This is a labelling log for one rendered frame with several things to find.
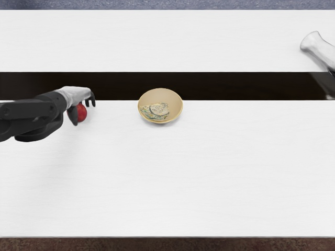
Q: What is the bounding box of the beige plate with printed pattern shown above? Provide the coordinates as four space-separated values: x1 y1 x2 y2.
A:
137 87 184 126

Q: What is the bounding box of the clear wine glass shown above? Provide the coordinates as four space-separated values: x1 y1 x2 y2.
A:
299 30 335 100

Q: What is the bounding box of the red apple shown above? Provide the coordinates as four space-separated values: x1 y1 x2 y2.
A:
66 102 88 123

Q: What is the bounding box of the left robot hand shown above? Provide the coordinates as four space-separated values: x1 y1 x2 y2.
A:
57 86 96 127

